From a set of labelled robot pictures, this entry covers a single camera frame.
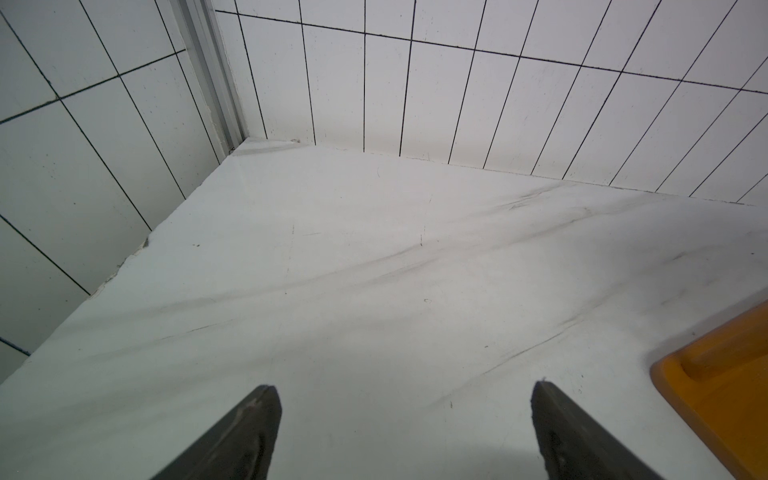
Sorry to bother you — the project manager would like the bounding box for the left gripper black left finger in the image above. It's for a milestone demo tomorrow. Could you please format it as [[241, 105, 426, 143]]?
[[154, 385, 282, 479]]

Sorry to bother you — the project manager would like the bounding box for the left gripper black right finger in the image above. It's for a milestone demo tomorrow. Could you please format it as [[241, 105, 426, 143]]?
[[531, 380, 660, 479]]

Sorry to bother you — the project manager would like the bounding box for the orange two-tier shelf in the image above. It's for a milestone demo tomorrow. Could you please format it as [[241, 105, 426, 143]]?
[[650, 303, 767, 479]]

